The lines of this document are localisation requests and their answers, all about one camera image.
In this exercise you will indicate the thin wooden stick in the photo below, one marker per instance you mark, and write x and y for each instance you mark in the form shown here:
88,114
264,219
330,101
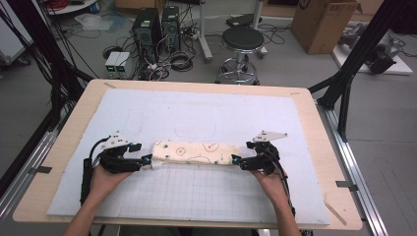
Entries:
335,211

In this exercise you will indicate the black and grey device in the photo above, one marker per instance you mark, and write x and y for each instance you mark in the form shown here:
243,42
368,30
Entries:
382,59

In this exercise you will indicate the cardboard box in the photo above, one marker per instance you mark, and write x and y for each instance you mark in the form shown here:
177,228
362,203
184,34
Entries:
321,26

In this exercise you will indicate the person's right hand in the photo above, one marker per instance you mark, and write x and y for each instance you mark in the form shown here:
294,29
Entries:
272,187

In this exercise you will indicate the clear plastic bag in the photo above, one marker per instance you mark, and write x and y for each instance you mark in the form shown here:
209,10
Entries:
93,22

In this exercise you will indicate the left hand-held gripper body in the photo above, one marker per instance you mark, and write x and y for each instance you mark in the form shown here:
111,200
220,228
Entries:
114,162

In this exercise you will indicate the black flat case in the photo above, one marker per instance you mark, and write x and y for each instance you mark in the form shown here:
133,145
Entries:
241,20

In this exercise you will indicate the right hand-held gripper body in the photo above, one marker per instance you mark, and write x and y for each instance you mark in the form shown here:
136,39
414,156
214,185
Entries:
267,160

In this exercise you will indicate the white desk leg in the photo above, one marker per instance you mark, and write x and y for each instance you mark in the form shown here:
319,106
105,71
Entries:
205,39
257,13

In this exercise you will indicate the cream cloth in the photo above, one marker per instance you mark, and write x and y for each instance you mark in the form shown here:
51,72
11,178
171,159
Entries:
196,152

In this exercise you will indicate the black round stool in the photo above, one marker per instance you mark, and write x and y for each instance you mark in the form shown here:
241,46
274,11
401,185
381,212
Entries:
242,38

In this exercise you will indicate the aluminium rail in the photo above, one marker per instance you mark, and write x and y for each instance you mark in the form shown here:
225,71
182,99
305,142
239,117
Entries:
357,170
26,170

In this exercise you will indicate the white board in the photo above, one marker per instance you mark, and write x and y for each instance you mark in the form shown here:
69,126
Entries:
401,67

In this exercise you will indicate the black computer tower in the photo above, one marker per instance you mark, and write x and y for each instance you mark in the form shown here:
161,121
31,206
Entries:
146,29
170,29

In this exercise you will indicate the white power supply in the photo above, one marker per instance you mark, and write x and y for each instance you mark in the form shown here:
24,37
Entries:
110,62
124,62

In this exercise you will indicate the white grid mat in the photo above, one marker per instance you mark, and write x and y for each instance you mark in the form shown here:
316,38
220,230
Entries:
196,111

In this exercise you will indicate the black metal frame stand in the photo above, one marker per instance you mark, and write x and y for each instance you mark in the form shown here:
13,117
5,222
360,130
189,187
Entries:
357,52
49,59

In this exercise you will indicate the person's left hand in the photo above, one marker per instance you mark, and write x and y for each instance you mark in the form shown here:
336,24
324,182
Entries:
105,183

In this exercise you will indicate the round white table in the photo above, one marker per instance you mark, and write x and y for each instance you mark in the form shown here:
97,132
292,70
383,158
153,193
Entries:
75,7

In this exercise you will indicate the grey metal bracket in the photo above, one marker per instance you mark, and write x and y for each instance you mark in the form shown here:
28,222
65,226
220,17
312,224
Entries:
41,169
346,185

